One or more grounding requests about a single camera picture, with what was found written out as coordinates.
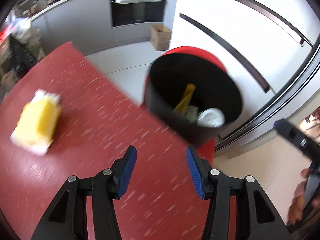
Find yellow sponge on tissue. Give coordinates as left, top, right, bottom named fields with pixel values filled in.
left=10, top=89, right=62, bottom=156

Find light green spray can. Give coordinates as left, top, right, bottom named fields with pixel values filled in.
left=196, top=108, right=225, bottom=128

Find black plastic bag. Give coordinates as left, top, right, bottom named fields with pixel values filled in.
left=9, top=35, right=37, bottom=79

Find small cardboard box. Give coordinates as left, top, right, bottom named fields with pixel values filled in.
left=150, top=24, right=171, bottom=51

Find red plastic chair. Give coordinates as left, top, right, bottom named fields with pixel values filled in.
left=140, top=46, right=227, bottom=164

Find black trash bin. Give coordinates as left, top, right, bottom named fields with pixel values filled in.
left=144, top=53, right=243, bottom=147

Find white plastic bag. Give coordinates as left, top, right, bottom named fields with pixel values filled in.
left=10, top=18, right=31, bottom=39

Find black built-in oven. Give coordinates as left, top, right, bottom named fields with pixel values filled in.
left=110, top=0, right=166, bottom=27

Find white refrigerator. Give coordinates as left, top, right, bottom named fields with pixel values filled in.
left=170, top=0, right=319, bottom=154

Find green drink bottle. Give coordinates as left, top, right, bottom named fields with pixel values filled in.
left=184, top=106, right=199, bottom=123

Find grey lower cabinets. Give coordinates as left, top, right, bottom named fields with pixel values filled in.
left=31, top=0, right=113, bottom=55

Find person's right hand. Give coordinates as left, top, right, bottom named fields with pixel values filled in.
left=288, top=168, right=310, bottom=224

